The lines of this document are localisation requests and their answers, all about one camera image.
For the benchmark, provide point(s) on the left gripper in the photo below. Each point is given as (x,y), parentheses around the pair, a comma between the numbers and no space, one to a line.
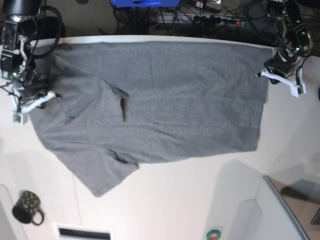
(281,64)

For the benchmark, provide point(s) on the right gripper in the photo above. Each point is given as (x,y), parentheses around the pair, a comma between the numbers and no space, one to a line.
(31,88)

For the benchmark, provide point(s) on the grey t-shirt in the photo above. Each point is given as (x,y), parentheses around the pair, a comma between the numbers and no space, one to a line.
(126,104)

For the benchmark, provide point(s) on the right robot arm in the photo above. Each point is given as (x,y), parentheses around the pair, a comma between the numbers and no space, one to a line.
(23,28)

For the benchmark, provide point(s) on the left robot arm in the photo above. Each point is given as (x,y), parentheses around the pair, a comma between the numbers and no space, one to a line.
(295,43)

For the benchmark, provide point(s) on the black power strip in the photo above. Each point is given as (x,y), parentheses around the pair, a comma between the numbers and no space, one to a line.
(212,20)

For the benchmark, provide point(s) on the black mug with yellow dots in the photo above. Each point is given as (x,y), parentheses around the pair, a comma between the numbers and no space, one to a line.
(26,207)

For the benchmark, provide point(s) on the white slotted panel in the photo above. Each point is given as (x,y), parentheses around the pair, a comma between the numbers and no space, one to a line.
(65,231)

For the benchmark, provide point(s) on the blue box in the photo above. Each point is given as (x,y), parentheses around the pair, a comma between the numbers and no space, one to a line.
(145,3)

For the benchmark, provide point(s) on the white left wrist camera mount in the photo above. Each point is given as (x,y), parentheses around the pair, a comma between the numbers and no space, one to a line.
(297,86)

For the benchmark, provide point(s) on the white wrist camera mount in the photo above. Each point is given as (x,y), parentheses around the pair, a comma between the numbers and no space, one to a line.
(20,114)
(297,86)

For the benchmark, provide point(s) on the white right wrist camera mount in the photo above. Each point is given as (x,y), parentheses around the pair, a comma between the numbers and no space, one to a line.
(20,114)

